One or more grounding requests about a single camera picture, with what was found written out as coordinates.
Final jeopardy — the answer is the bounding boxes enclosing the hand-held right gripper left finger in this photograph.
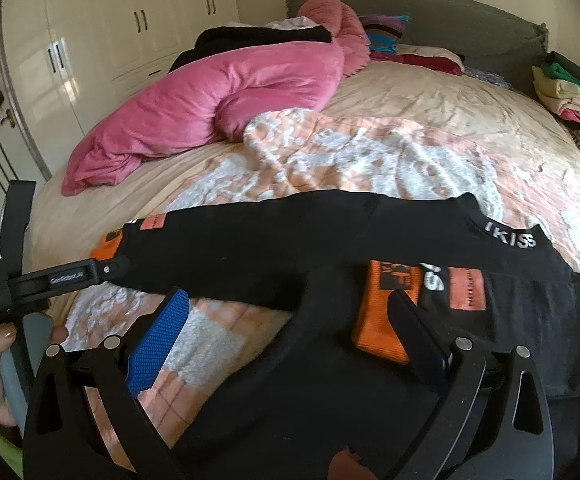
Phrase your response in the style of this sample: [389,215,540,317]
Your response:
[22,287,191,480]

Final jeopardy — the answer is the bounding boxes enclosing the striped colourful pillow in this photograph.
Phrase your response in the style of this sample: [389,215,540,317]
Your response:
[359,14,412,57]

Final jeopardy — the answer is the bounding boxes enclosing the light pink cloth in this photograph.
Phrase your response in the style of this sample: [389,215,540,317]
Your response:
[264,16,312,32]

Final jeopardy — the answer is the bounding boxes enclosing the peach and white fleece blanket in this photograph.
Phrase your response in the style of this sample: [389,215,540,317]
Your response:
[62,109,580,461]

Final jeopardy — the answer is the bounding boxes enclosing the black cloth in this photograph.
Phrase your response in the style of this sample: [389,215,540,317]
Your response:
[170,25,332,73]

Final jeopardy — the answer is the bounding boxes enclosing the black pants with orange patches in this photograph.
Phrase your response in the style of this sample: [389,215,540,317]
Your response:
[90,191,580,480]

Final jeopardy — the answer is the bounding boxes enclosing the cream wardrobe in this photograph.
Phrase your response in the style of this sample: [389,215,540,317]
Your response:
[0,0,242,182]

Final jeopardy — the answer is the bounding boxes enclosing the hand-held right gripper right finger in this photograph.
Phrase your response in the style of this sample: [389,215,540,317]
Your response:
[387,288,556,480]

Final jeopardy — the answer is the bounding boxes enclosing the grey bed headboard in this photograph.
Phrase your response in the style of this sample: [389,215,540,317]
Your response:
[284,0,550,92]

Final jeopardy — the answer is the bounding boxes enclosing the pile of folded clothes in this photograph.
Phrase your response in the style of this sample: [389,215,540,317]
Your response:
[530,50,580,183]

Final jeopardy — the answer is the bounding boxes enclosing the white door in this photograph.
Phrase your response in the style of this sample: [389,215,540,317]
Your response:
[0,25,52,286]

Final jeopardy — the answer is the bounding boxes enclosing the grey patterned cloth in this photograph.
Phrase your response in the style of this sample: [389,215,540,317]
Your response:
[462,66,510,92]

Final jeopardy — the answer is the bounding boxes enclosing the pink fleece blanket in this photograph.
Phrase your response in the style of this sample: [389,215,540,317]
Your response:
[61,0,371,196]

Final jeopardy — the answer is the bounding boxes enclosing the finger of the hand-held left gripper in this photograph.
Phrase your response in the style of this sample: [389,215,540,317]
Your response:
[95,255,132,278]

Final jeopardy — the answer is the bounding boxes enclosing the colourful pillows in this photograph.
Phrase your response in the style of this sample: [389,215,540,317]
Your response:
[394,44,466,77]

